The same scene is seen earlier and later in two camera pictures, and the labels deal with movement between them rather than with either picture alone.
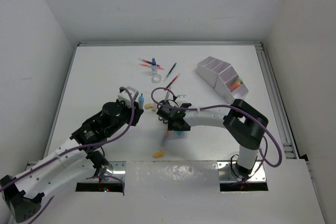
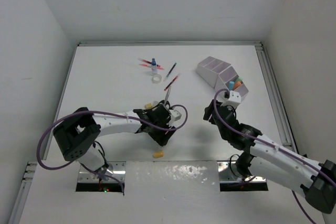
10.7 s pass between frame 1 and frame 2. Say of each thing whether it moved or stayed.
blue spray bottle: stayed
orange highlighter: stayed
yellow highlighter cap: stayed
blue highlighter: moved
